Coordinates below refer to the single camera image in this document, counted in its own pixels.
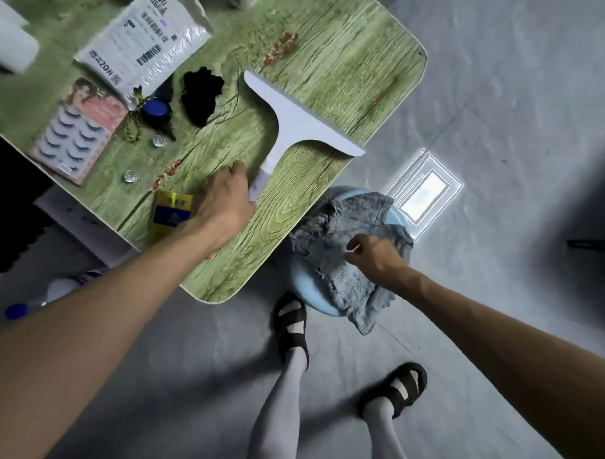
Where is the person's right hand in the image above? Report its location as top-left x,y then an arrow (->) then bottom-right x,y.
341,232 -> 417,297

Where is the person's left hand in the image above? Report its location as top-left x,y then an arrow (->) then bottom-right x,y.
180,158 -> 259,254

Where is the grey cleaning rag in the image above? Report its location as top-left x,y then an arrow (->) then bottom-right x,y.
284,188 -> 417,338

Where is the white squeegee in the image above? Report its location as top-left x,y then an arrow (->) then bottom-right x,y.
239,70 -> 370,208

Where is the person's left forearm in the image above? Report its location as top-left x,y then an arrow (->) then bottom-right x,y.
0,216 -> 219,459

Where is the person's right forearm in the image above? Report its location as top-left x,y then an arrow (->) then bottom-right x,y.
393,269 -> 605,459

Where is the person's left black sandal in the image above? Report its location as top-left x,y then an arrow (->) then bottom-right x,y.
269,291 -> 313,372

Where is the person's black sandal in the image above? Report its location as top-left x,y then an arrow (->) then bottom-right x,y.
356,360 -> 429,423
269,291 -> 313,372

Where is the person's right black sandal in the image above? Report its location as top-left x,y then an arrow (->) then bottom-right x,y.
356,360 -> 429,423

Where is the person's right leg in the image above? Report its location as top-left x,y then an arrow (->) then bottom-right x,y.
361,397 -> 419,459

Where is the person's leg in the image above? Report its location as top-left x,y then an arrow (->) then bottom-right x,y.
361,397 -> 419,459
244,346 -> 309,459

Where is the person's left leg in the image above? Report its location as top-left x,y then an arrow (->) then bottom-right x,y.
244,346 -> 309,459

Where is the small yellow box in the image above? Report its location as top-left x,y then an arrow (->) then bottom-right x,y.
148,189 -> 195,246

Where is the light blue stool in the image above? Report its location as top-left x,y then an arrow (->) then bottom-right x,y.
284,184 -> 409,322

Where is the black scrunchie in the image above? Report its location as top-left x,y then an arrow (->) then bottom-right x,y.
179,65 -> 226,130

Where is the small blue cap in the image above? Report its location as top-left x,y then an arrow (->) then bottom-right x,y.
140,97 -> 174,124

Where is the false eyelash pack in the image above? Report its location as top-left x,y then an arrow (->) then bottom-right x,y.
26,75 -> 130,188

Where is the white labelled package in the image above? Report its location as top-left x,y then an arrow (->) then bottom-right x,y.
71,0 -> 215,113

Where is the green wooden side table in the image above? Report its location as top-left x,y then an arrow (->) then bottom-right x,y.
0,0 -> 431,312

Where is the blue plastic bottle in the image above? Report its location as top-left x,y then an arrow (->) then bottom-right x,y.
3,268 -> 104,325

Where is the white paper roll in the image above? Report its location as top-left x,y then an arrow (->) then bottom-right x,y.
0,0 -> 43,76

